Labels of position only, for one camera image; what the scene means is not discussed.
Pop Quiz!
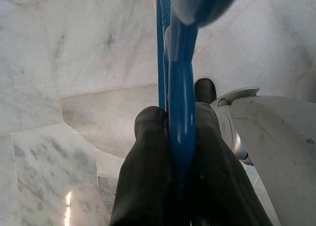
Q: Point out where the blue plastic hanger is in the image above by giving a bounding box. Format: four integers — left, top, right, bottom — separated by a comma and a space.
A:
155, 0, 244, 207

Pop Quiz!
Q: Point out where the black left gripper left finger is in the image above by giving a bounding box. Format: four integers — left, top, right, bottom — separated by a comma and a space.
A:
110, 106, 175, 226

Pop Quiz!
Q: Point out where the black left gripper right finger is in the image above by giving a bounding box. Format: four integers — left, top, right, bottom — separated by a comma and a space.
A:
190, 103, 275, 226

